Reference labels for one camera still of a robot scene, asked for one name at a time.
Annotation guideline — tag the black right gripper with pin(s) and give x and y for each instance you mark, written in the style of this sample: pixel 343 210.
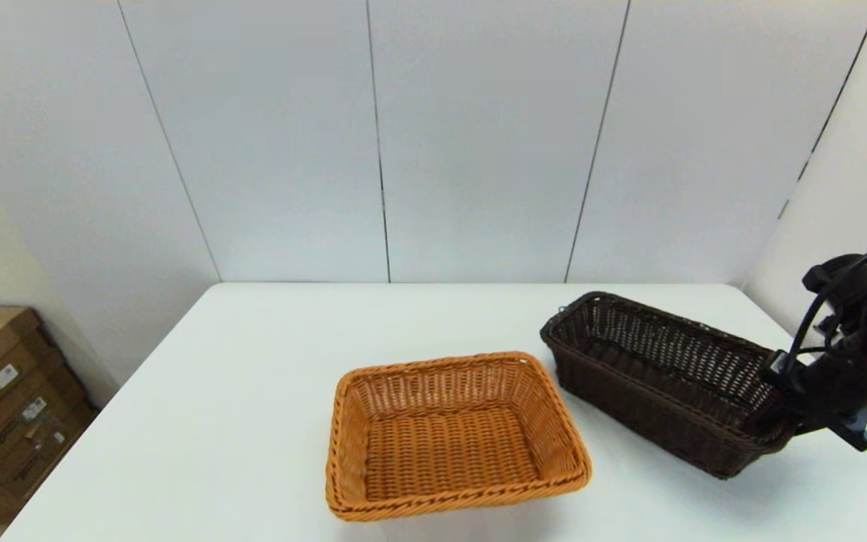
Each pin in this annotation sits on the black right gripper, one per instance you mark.
pixel 840 388

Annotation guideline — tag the dark brown wicker basket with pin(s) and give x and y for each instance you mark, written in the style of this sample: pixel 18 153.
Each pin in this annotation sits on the dark brown wicker basket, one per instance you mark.
pixel 659 376

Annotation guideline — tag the orange wicker basket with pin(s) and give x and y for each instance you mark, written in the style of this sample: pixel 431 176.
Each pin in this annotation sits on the orange wicker basket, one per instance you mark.
pixel 448 444

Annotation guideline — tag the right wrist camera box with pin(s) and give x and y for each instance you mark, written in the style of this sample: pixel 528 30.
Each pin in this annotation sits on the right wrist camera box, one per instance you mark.
pixel 859 430

